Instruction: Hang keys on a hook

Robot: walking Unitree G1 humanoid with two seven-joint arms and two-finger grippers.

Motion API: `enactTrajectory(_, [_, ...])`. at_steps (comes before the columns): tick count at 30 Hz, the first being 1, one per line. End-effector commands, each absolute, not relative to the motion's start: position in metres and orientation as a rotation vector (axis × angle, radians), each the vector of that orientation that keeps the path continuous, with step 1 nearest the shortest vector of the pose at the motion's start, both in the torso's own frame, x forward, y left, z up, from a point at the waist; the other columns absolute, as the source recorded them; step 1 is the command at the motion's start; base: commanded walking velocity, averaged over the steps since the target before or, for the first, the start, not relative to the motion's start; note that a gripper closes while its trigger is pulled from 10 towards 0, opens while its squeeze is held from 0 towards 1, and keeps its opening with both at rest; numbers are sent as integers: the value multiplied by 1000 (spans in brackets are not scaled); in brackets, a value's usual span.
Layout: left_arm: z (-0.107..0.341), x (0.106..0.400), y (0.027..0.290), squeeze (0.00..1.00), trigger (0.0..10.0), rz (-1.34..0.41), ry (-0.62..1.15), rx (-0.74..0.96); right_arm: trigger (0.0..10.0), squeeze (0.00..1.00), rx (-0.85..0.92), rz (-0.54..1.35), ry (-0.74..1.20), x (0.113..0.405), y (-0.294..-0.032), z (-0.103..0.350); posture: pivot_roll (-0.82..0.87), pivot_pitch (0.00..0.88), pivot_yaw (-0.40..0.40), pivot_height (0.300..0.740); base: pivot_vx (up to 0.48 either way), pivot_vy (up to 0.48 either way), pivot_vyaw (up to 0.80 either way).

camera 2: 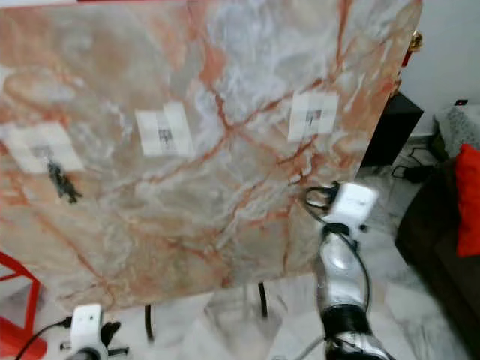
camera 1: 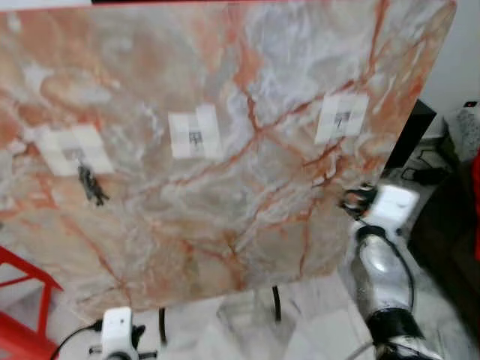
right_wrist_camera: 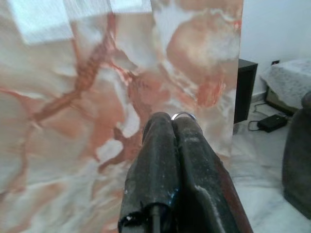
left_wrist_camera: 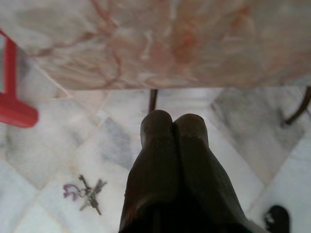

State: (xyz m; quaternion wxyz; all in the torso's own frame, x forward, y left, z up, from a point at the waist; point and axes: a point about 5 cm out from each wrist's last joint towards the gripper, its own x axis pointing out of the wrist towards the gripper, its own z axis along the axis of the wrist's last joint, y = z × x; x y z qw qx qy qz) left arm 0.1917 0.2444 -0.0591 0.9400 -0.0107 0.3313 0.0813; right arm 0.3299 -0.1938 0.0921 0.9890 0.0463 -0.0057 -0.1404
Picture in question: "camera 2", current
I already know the dark bunch of keys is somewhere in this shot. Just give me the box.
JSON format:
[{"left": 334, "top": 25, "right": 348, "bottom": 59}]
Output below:
[{"left": 46, "top": 160, "right": 83, "bottom": 205}]

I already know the black stand leg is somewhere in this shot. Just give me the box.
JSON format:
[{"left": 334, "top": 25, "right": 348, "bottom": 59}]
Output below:
[
  {"left": 258, "top": 281, "right": 269, "bottom": 320},
  {"left": 143, "top": 304, "right": 155, "bottom": 343}
]

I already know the black low cabinet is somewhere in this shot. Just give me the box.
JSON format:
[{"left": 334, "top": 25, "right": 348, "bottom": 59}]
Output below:
[{"left": 360, "top": 91, "right": 425, "bottom": 168}]

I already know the pink marble board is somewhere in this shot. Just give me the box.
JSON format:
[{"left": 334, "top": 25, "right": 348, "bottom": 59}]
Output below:
[{"left": 0, "top": 0, "right": 423, "bottom": 312}]

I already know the dark sofa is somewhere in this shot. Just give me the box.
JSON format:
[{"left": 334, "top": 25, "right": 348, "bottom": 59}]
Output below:
[{"left": 394, "top": 154, "right": 480, "bottom": 305}]

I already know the red pillow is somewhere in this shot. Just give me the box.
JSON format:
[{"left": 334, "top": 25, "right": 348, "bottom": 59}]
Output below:
[{"left": 455, "top": 144, "right": 480, "bottom": 258}]

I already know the grey fuzzy cushion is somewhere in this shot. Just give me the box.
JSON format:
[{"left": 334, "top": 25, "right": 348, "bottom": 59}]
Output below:
[{"left": 435, "top": 105, "right": 480, "bottom": 158}]

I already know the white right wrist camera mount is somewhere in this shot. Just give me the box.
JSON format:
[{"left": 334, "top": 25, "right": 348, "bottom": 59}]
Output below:
[{"left": 326, "top": 182, "right": 380, "bottom": 233}]

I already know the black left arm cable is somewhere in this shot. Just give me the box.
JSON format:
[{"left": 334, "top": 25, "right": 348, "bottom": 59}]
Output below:
[{"left": 15, "top": 318, "right": 74, "bottom": 360}]

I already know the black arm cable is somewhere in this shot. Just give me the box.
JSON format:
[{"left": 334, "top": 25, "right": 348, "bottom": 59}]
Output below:
[
  {"left": 321, "top": 223, "right": 373, "bottom": 316},
  {"left": 15, "top": 318, "right": 74, "bottom": 360}
]

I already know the white taped wall hook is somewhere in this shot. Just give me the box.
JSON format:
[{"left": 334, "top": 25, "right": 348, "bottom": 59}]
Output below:
[
  {"left": 1, "top": 121, "right": 85, "bottom": 175},
  {"left": 135, "top": 101, "right": 194, "bottom": 157},
  {"left": 289, "top": 90, "right": 338, "bottom": 143}
]

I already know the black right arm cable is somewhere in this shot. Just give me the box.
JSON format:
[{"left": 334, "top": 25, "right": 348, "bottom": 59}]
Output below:
[{"left": 321, "top": 223, "right": 373, "bottom": 316}]

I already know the red metal frame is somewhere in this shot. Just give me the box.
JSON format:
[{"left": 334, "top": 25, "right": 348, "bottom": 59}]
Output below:
[{"left": 0, "top": 251, "right": 43, "bottom": 360}]

